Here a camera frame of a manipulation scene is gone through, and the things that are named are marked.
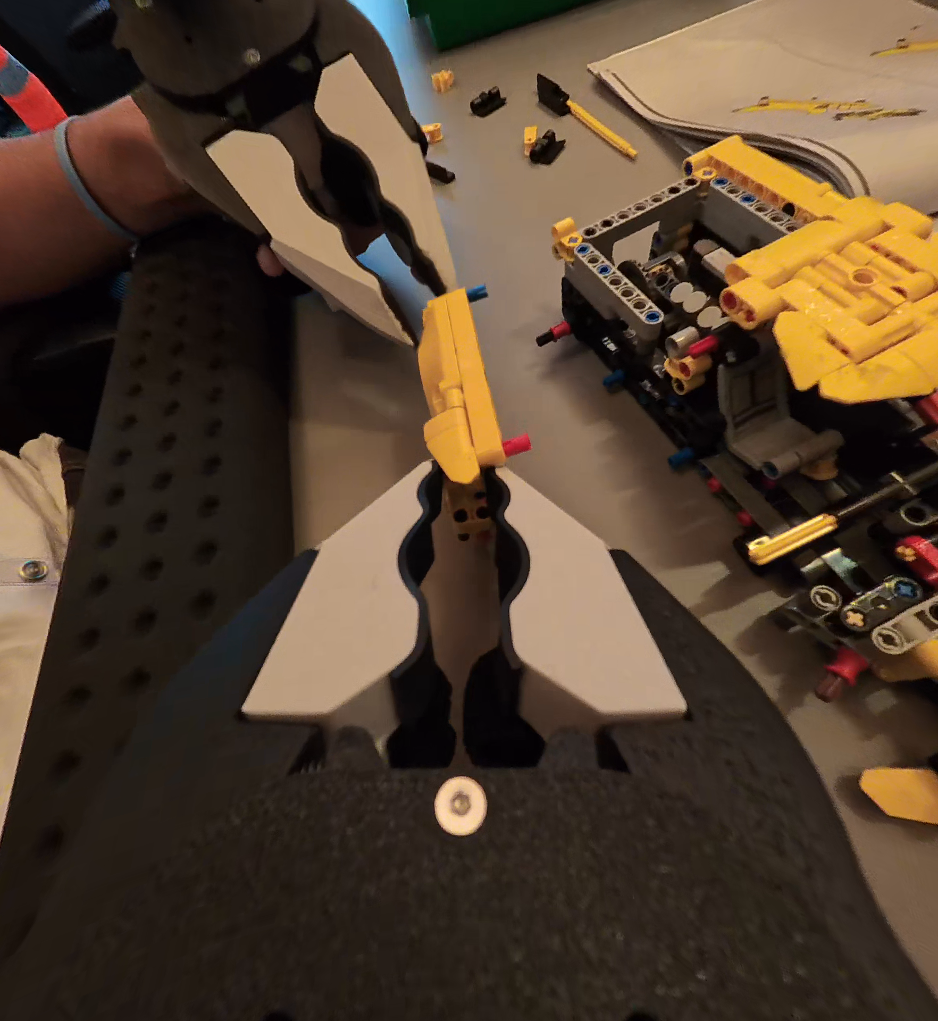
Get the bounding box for yellow toy car model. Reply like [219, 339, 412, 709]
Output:
[534, 134, 938, 832]

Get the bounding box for yellow beam assembly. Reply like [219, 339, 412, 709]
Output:
[418, 283, 534, 486]

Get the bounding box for orange traffic cone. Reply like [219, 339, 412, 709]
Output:
[0, 12, 67, 132]

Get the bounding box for black-tipped yellow tool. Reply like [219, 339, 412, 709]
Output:
[535, 73, 639, 161]

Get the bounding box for grey desk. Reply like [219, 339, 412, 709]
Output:
[289, 0, 938, 1021]

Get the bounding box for pale blue wristband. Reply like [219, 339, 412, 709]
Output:
[53, 115, 140, 242]

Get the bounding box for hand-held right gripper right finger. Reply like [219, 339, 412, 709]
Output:
[463, 464, 689, 771]

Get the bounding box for open instruction booklet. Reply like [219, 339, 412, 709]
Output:
[589, 0, 938, 216]

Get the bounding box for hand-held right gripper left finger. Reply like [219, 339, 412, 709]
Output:
[241, 458, 458, 771]

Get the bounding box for person's left forearm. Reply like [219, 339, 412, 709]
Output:
[0, 112, 131, 316]

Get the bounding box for person's left hand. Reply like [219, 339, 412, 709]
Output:
[70, 96, 288, 279]

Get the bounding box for green storage bin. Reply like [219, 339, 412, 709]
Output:
[405, 0, 598, 53]

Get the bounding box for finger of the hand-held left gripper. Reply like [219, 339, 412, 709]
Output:
[301, 50, 459, 298]
[204, 130, 421, 349]

